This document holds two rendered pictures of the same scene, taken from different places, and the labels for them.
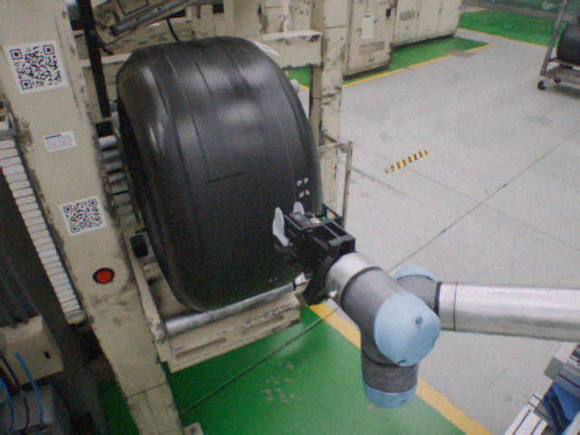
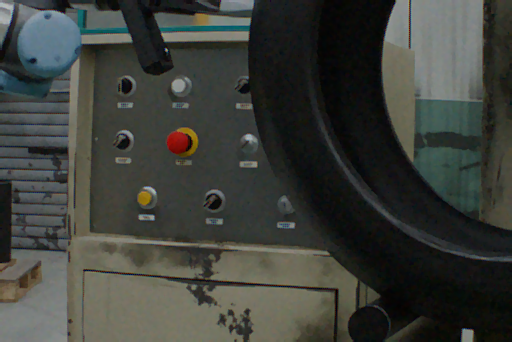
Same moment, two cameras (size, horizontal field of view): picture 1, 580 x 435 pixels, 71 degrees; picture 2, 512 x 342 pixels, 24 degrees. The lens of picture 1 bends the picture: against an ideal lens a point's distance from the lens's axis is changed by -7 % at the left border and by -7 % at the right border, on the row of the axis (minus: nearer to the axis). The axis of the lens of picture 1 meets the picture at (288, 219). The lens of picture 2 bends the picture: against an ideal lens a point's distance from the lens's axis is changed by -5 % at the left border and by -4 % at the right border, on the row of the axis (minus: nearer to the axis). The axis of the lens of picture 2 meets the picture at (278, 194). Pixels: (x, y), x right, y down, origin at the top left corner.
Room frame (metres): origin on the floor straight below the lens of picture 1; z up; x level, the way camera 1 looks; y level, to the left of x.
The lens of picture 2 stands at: (1.66, -0.97, 1.10)
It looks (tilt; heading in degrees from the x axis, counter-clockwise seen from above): 3 degrees down; 136
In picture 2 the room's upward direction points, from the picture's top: 2 degrees clockwise
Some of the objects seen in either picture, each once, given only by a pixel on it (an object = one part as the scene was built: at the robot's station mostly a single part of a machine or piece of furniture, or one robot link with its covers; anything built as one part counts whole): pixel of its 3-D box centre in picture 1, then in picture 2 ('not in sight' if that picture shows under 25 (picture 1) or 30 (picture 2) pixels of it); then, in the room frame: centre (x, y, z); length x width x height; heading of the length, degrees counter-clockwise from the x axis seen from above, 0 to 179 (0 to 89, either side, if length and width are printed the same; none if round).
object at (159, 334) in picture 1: (144, 292); not in sight; (0.78, 0.37, 0.90); 0.40 x 0.03 x 0.10; 28
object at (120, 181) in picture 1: (94, 179); not in sight; (1.09, 0.58, 1.05); 0.20 x 0.15 x 0.30; 118
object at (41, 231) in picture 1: (43, 230); not in sight; (0.66, 0.49, 1.19); 0.05 x 0.04 x 0.48; 28
